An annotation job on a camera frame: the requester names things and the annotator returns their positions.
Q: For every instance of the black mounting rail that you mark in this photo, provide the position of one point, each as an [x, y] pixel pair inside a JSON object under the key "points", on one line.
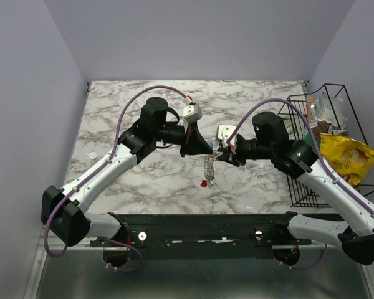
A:
{"points": [[227, 236]]}

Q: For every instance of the grey curved keyring holder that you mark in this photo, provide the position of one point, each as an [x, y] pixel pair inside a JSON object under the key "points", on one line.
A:
{"points": [[208, 165]]}

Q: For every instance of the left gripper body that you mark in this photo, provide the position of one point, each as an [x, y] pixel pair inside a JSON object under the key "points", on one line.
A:
{"points": [[187, 129]]}

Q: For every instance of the clear snack packet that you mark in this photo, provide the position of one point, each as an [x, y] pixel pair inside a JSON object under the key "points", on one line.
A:
{"points": [[328, 109]]}

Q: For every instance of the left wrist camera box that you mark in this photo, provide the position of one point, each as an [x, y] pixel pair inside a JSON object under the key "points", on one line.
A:
{"points": [[191, 114]]}

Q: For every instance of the yellow chips bag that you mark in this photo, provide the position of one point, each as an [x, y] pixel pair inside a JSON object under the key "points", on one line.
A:
{"points": [[350, 158]]}

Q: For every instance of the beige bottle white cap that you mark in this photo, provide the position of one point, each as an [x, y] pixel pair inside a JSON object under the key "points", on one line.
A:
{"points": [[92, 155]]}

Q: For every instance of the red key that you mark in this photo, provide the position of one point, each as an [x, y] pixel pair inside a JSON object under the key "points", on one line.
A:
{"points": [[202, 183]]}

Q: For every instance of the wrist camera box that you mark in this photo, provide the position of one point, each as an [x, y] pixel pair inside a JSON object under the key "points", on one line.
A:
{"points": [[223, 135], [191, 114]]}

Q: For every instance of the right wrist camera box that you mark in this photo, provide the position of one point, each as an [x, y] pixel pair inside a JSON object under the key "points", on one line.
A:
{"points": [[223, 135]]}

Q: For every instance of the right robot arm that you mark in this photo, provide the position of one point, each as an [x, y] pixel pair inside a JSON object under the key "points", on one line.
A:
{"points": [[354, 234]]}

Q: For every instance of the black wire basket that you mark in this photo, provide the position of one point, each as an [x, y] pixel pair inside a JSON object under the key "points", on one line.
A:
{"points": [[299, 128]]}

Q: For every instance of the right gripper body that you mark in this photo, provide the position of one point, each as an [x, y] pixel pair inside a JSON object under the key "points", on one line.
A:
{"points": [[245, 149]]}

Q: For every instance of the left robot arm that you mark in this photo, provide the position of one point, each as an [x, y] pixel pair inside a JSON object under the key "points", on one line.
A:
{"points": [[64, 210]]}

